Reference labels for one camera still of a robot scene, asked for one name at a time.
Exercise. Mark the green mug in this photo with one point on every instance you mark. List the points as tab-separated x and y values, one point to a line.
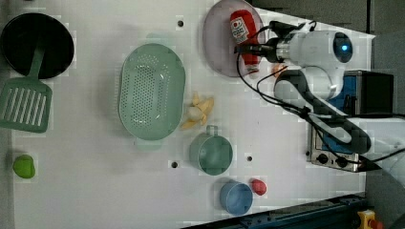
210	152

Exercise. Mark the orange slice toy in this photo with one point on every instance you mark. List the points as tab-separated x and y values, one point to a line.
277	69

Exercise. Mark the red apple toy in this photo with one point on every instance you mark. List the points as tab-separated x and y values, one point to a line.
258	187

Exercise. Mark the peeled banana toy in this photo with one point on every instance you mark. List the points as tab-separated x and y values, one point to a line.
198	112

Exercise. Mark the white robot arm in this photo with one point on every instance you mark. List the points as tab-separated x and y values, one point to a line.
321	58

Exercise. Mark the grey round plate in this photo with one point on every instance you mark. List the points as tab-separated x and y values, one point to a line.
218	42

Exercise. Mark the green perforated colander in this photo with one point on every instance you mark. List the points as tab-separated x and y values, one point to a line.
151	90

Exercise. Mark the red plush ketchup bottle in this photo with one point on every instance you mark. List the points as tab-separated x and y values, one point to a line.
243	29

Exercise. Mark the black round pan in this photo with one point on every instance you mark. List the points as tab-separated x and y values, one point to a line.
19	39

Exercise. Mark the green pear toy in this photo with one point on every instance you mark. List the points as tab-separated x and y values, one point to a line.
23	166

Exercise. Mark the green slotted spatula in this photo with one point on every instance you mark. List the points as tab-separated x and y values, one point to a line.
26	101

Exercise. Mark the yellow red emergency button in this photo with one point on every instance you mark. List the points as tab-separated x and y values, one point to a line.
368	220

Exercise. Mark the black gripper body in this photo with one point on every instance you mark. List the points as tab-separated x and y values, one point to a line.
275	50

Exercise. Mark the blue cup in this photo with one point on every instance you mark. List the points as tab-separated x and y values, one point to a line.
236	197

